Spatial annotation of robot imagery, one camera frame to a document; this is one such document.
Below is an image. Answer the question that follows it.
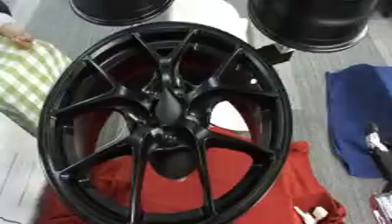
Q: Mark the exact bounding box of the person's hand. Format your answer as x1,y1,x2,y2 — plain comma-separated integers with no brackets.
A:
0,24,37,50

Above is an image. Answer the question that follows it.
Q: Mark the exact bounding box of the black spoked wheel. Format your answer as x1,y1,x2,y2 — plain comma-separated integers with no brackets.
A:
37,20,296,224

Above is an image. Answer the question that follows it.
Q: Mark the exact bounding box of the white pin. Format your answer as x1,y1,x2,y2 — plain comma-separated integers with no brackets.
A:
309,206,330,221
292,206,312,224

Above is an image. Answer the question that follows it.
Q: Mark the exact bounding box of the black round wheel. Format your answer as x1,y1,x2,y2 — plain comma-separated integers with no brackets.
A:
246,0,383,54
67,0,177,27

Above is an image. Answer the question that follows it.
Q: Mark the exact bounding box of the black bracket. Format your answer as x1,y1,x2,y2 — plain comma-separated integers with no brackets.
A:
254,43,298,66

